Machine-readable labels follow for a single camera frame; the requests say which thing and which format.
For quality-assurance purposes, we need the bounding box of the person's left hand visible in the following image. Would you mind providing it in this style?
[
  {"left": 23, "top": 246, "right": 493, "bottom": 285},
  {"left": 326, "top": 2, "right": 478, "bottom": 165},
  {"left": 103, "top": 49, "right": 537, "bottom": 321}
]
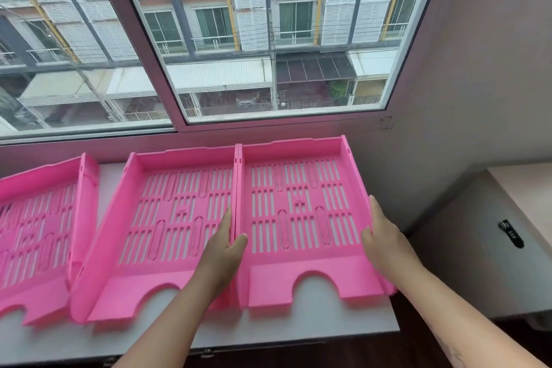
[{"left": 194, "top": 207, "right": 249, "bottom": 296}]

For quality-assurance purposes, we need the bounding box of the person's right hand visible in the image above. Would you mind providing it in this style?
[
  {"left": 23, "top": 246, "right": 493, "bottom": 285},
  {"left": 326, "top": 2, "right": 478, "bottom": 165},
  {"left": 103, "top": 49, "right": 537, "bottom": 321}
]
[{"left": 361, "top": 195, "right": 426, "bottom": 290}]

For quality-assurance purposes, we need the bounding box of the pink plastic paper tray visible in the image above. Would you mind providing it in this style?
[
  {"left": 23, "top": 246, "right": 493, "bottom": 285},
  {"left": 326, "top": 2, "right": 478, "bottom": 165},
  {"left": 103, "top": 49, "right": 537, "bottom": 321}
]
[
  {"left": 234, "top": 135, "right": 397, "bottom": 311},
  {"left": 0, "top": 153, "right": 101, "bottom": 326},
  {"left": 69, "top": 144, "right": 239, "bottom": 325}
]

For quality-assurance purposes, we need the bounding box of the person's left forearm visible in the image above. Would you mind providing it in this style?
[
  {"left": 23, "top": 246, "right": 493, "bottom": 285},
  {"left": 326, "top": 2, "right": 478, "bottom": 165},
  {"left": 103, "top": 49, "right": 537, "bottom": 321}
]
[{"left": 113, "top": 271, "right": 226, "bottom": 368}]

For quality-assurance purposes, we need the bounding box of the person's right forearm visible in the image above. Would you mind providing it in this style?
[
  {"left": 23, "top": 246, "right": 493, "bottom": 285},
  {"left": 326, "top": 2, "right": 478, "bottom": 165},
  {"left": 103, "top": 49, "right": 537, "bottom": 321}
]
[{"left": 388, "top": 261, "right": 548, "bottom": 368}]

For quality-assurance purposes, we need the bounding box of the white cabinet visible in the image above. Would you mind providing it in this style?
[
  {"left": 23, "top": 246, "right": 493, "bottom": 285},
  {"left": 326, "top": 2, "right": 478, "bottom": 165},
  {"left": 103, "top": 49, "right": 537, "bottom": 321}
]
[{"left": 407, "top": 164, "right": 552, "bottom": 322}]

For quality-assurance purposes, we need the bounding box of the black combination lock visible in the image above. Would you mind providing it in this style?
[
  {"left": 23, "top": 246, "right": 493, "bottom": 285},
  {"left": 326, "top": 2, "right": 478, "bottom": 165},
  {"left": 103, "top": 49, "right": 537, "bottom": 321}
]
[{"left": 498, "top": 219, "right": 525, "bottom": 249}]

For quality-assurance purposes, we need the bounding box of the building with white shutters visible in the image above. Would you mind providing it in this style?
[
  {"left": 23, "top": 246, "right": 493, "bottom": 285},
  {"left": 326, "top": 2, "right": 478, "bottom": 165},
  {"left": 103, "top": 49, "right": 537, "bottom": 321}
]
[{"left": 0, "top": 0, "right": 436, "bottom": 131}]

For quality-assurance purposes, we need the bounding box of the window frame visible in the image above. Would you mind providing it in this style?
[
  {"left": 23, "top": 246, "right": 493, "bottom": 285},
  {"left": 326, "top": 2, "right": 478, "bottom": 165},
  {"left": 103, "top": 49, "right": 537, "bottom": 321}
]
[{"left": 0, "top": 0, "right": 452, "bottom": 145}]

